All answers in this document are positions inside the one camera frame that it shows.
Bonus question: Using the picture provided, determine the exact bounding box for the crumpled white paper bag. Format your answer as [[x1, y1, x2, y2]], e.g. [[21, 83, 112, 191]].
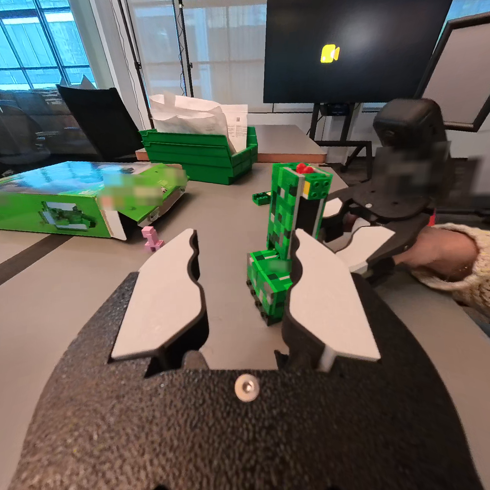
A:
[[149, 92, 239, 154]]

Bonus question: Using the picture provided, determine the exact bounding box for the green lego set box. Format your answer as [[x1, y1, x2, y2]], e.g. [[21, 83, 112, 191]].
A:
[[0, 161, 189, 241]]

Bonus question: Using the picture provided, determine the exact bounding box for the green plastic bin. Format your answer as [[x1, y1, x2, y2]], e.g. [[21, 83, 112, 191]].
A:
[[139, 126, 259, 186]]

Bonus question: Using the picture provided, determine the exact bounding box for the person's right forearm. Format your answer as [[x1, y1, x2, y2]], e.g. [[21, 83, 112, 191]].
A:
[[411, 223, 490, 307]]

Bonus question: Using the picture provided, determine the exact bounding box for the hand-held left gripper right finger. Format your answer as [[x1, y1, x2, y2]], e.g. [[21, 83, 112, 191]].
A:
[[281, 228, 382, 373]]

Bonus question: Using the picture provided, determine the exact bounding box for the black television stand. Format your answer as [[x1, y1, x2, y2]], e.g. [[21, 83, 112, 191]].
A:
[[308, 101, 373, 174]]

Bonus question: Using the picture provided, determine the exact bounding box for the flat white paper bag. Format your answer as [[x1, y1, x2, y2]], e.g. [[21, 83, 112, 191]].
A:
[[220, 103, 249, 152]]

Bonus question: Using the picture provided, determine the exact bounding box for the pink lego pig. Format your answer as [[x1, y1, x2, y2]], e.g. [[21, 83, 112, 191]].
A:
[[142, 226, 165, 252]]

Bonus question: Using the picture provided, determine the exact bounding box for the green lego creeper figure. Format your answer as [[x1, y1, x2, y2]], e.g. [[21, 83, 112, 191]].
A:
[[246, 163, 333, 326]]

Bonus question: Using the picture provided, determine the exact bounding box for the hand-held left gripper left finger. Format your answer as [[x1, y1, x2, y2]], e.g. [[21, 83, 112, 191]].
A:
[[110, 228, 210, 377]]

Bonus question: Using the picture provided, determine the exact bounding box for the black tripod pole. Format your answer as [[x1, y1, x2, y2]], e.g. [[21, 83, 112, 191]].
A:
[[172, 0, 194, 99], [117, 0, 147, 131]]

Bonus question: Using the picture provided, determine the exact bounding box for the black television screen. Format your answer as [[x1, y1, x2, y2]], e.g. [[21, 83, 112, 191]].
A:
[[263, 0, 454, 105]]

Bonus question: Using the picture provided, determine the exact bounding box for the person's right hand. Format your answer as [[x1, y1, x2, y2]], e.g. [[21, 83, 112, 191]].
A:
[[394, 227, 479, 281]]

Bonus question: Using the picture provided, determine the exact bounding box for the black framed grey board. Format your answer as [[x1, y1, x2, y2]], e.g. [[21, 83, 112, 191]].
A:
[[415, 11, 490, 133]]

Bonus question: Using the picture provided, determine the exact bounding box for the window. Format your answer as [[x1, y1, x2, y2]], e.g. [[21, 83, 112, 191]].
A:
[[0, 0, 97, 92]]

